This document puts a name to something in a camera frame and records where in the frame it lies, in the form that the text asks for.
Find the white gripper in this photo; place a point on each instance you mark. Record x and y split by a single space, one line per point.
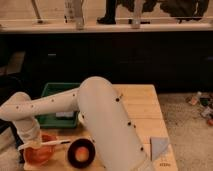
29 131

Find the grey cloth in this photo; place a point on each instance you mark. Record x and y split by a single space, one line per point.
159 147

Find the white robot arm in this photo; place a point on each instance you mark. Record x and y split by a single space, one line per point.
105 118

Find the red bowl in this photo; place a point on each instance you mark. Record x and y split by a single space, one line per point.
41 155

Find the white sponge block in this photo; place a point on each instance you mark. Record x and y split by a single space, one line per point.
64 115

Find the orange ball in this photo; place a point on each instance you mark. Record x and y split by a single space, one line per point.
82 154

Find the green plastic bin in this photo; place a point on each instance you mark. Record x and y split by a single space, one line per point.
49 121

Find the black shoe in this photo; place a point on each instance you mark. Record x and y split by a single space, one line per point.
106 21

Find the white brush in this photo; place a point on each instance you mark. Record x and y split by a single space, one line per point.
55 142

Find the black bowl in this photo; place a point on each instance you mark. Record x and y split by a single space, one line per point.
82 142

